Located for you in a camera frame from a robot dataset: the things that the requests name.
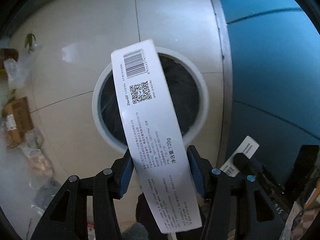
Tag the blue kitchen cabinets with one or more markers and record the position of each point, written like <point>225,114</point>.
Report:
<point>275,60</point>

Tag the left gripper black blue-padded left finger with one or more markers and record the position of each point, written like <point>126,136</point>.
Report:
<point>66,215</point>

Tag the cardboard box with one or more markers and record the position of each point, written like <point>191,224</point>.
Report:
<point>17,121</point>

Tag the white round trash bin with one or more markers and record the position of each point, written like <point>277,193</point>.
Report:
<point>147,97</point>

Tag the long white toothpaste box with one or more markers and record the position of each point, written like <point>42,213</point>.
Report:
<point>164,175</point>

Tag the bag of garlic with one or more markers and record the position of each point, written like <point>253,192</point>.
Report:
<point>39,164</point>

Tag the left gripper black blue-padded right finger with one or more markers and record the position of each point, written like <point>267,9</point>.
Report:
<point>239,204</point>

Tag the clear plastic bag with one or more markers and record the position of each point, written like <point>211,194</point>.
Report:
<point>18,65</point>

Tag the green vegetable piece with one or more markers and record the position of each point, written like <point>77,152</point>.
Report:
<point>29,41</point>

